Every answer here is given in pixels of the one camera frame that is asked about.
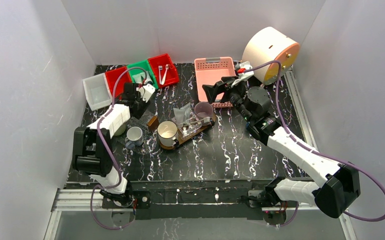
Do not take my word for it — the right red plastic bin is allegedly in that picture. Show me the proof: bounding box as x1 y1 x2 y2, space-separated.
148 53 180 89

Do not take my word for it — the white plastic bin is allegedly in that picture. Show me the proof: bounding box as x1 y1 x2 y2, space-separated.
82 73 112 111

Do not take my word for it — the white ribbed mug black rim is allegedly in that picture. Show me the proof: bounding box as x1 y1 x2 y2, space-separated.
157 120 179 148

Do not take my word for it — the red plastic bin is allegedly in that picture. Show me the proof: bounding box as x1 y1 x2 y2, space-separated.
104 66 132 98
148 53 180 89

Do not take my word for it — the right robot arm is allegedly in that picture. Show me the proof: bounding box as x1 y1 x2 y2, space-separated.
202 80 360 218

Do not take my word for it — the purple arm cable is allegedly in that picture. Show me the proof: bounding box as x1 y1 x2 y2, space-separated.
89 66 149 231
238 60 385 228

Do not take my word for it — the grey mug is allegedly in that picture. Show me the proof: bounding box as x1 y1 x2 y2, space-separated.
125 126 144 149

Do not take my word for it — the clear textured square holder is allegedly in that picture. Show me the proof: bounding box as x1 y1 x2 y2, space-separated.
171 117 202 139

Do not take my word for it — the orange cap toothpaste tube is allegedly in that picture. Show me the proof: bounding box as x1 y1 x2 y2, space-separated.
173 107 186 126

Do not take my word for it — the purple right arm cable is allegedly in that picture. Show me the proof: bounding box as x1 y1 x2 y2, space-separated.
238 60 385 228

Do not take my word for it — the black cap toothpaste tube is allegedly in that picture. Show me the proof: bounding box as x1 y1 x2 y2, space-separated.
180 103 192 122

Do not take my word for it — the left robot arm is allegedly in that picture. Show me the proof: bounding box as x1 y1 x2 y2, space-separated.
71 82 156 195

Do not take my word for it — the purple mug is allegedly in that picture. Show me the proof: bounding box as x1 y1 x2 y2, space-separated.
194 102 214 122

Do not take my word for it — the green plastic bin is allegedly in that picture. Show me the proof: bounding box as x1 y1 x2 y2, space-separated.
127 59 159 89

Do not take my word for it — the beige toothbrush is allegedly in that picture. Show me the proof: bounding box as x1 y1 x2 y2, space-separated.
182 117 214 128

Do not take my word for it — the pink perforated basket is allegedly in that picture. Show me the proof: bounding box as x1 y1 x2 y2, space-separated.
194 56 235 102

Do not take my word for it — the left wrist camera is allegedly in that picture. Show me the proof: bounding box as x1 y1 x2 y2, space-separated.
136 84 156 103

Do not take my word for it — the white cylindrical appliance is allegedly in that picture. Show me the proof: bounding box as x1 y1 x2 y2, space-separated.
241 26 301 74

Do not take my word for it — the brown oval wooden tray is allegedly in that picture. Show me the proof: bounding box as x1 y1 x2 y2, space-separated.
158 115 216 150

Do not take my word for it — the clear holder with round holes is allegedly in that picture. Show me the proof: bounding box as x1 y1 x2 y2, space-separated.
126 110 155 132

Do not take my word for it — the left red plastic bin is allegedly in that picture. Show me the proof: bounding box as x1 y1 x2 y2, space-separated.
104 66 132 98

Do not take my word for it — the white toothbrush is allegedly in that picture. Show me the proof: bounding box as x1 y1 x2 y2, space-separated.
158 65 163 84
160 64 170 85

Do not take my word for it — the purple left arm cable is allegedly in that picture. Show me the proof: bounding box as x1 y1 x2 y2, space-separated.
89 66 149 231

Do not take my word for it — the green mug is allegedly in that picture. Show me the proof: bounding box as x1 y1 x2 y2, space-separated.
114 124 127 137

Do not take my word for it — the brown wooden holder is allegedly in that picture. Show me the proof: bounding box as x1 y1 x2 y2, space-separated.
147 115 160 133

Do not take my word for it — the blue cap toothpaste tube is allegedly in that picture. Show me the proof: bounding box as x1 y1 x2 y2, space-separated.
145 74 155 86

